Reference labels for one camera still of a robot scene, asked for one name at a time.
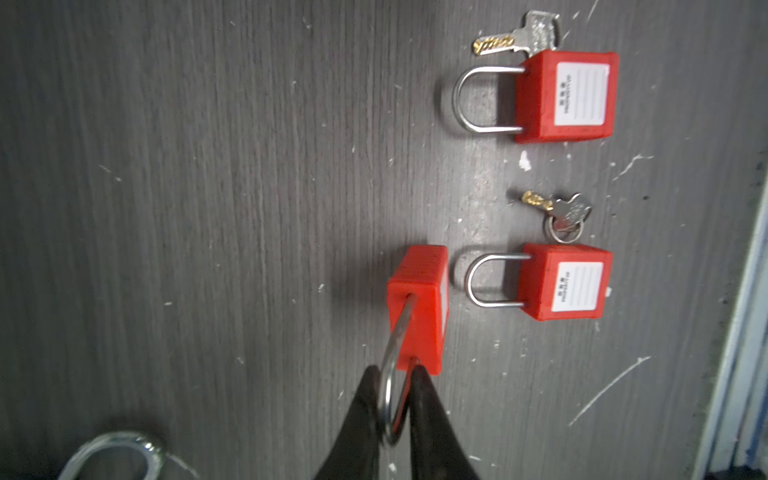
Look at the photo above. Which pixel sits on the brass key far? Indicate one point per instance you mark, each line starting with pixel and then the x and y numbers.
pixel 539 32

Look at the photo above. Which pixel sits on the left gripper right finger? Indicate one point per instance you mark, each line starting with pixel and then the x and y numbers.
pixel 435 450

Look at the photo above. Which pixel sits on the red padlock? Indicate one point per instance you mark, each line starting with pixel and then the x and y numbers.
pixel 418 303
pixel 556 282
pixel 560 96

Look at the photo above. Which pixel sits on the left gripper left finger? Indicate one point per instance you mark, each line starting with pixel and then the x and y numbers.
pixel 356 451

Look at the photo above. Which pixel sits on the brass key with ring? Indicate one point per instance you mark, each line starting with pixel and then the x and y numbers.
pixel 564 218

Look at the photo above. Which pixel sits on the blue padlock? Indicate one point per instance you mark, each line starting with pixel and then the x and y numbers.
pixel 119 444

